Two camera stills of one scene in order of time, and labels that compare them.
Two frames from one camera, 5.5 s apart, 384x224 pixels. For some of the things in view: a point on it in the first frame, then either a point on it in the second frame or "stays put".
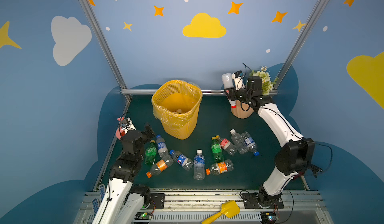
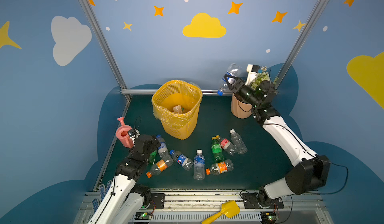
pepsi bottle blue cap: x=177 y=156 stays put
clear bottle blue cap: x=250 y=143 -> x=233 y=69
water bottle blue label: x=162 y=148 stays put
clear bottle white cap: x=241 y=146 stays put
